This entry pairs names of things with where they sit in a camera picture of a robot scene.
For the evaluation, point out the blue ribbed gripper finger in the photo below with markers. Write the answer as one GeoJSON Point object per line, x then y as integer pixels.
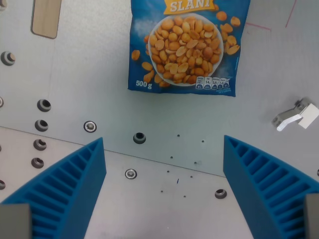
{"type": "Point", "coordinates": [249, 184]}
{"type": "Point", "coordinates": [74, 189]}

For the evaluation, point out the silver socket head screw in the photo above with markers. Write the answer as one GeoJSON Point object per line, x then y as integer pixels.
{"type": "Point", "coordinates": [131, 173]}
{"type": "Point", "coordinates": [90, 126]}

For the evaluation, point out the blue salted peanuts bag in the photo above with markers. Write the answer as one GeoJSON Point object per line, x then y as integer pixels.
{"type": "Point", "coordinates": [184, 47]}

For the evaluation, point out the small grey metal bracket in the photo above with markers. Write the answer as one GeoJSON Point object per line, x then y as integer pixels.
{"type": "Point", "coordinates": [295, 116]}

